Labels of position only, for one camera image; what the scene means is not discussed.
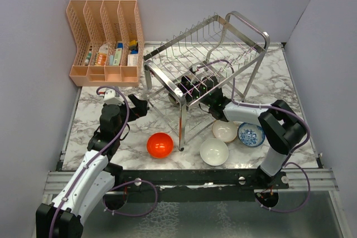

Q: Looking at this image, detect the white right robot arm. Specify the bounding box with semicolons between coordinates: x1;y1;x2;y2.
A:
187;76;311;188

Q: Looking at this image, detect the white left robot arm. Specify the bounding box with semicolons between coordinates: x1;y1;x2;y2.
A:
36;86;148;237

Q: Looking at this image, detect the beige speckled bowl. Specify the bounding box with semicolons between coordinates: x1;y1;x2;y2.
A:
212;120;238;143

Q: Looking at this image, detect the red bowl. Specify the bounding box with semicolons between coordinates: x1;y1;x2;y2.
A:
147;132;174;158

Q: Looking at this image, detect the blue and white bowl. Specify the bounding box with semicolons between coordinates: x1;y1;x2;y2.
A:
238;123;266;147

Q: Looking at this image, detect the cream bottle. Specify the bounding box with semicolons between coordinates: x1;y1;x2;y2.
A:
127;50;138;66

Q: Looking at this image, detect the white blue tube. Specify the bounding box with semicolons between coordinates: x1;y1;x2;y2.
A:
113;42;124;66

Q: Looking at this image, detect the orange white packet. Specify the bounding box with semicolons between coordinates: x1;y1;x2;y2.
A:
94;43;109;66

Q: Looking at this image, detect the small green white tube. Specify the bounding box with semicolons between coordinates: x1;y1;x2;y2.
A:
84;50;93;66

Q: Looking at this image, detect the peach plastic file organizer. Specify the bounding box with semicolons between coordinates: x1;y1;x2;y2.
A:
66;0;144;87

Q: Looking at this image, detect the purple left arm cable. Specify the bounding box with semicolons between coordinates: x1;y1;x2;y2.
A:
49;86;159;238

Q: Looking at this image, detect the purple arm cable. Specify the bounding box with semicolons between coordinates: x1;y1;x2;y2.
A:
184;59;313;213
49;86;159;238

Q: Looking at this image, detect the steel wire dish rack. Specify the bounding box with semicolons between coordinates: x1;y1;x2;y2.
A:
143;11;271;151

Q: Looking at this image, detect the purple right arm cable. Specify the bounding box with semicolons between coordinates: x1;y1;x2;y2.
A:
184;59;313;213

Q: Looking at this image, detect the black aluminium frame rail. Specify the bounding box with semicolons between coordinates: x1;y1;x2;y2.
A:
45;162;338;204

